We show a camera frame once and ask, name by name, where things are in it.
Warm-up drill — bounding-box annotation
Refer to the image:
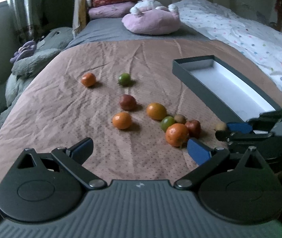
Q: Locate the dark red plum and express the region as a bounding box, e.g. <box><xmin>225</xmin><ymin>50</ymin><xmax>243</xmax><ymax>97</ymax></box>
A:
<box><xmin>185</xmin><ymin>120</ymin><xmax>201</xmax><ymax>139</ymax></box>
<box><xmin>119</xmin><ymin>94</ymin><xmax>137</xmax><ymax>111</ymax></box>

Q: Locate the small brown kiwi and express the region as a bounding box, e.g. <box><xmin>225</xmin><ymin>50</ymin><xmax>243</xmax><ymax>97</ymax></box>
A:
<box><xmin>174</xmin><ymin>114</ymin><xmax>187</xmax><ymax>124</ymax></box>

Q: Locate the large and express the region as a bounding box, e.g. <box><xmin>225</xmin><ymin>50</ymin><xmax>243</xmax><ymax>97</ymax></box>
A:
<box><xmin>165</xmin><ymin>123</ymin><xmax>189</xmax><ymax>147</ymax></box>

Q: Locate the green lime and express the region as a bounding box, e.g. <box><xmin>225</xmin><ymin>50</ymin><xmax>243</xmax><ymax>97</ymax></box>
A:
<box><xmin>160</xmin><ymin>116</ymin><xmax>176</xmax><ymax>132</ymax></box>
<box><xmin>118</xmin><ymin>73</ymin><xmax>131</xmax><ymax>86</ymax></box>

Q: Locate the yellow-orange orange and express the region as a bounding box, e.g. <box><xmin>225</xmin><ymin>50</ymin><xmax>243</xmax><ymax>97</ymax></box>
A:
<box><xmin>146</xmin><ymin>103</ymin><xmax>167</xmax><ymax>120</ymax></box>

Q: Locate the small orange mandarin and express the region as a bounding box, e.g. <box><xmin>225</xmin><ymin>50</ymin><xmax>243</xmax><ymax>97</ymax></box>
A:
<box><xmin>81</xmin><ymin>73</ymin><xmax>97</xmax><ymax>88</ymax></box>

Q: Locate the dark grey open box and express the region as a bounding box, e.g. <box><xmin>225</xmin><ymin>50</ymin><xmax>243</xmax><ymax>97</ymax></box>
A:
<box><xmin>172</xmin><ymin>55</ymin><xmax>282</xmax><ymax>123</ymax></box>

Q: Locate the white polka dot duvet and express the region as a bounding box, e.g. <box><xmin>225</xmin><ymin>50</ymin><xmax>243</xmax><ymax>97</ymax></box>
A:
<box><xmin>175</xmin><ymin>0</ymin><xmax>282</xmax><ymax>91</ymax></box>

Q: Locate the pink brown bed cover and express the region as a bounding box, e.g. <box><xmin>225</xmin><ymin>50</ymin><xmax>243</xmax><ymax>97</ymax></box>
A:
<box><xmin>0</xmin><ymin>39</ymin><xmax>282</xmax><ymax>182</ymax></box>

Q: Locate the purple plush toy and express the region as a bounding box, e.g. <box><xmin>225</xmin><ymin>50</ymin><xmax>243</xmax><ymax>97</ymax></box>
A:
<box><xmin>10</xmin><ymin>40</ymin><xmax>37</xmax><ymax>63</ymax></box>

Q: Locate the pink bunny plush cushion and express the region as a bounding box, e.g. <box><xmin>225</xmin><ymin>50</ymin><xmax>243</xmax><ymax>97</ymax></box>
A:
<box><xmin>122</xmin><ymin>0</ymin><xmax>181</xmax><ymax>36</ymax></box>

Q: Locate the grey plush toy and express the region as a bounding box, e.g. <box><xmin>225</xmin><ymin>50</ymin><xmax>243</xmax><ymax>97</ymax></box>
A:
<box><xmin>0</xmin><ymin>27</ymin><xmax>73</xmax><ymax>129</ymax></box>

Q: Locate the grey bed sheet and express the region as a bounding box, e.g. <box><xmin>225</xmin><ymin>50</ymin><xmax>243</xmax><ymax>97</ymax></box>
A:
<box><xmin>66</xmin><ymin>18</ymin><xmax>209</xmax><ymax>49</ymax></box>

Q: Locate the stack of pink pillows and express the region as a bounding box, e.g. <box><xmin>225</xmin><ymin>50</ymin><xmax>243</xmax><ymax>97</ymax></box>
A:
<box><xmin>85</xmin><ymin>0</ymin><xmax>142</xmax><ymax>20</ymax></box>

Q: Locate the curtain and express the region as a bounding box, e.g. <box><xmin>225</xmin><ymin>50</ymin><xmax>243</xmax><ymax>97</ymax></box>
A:
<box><xmin>8</xmin><ymin>0</ymin><xmax>43</xmax><ymax>44</ymax></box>

